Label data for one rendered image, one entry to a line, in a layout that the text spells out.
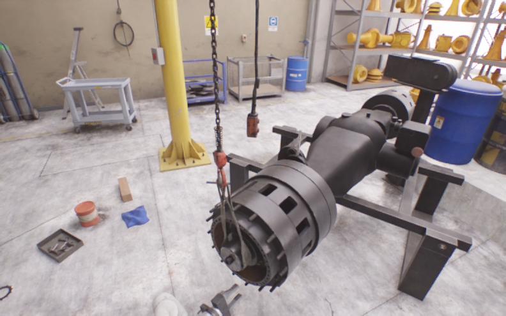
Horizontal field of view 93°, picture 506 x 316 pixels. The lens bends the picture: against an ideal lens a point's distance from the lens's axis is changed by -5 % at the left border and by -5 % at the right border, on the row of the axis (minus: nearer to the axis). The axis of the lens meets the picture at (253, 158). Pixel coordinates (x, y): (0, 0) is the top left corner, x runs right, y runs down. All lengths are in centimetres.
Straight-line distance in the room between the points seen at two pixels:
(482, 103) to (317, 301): 256
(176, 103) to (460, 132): 335
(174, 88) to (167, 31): 66
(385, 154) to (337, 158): 56
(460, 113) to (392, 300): 208
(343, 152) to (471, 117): 189
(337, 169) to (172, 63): 236
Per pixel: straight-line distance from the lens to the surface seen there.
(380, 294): 246
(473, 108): 347
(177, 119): 358
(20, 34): 708
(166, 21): 335
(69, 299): 258
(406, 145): 227
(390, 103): 335
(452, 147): 359
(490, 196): 338
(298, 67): 731
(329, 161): 187
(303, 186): 138
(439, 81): 323
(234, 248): 129
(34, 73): 714
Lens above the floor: 189
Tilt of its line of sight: 30 degrees down
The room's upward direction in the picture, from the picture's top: 1 degrees clockwise
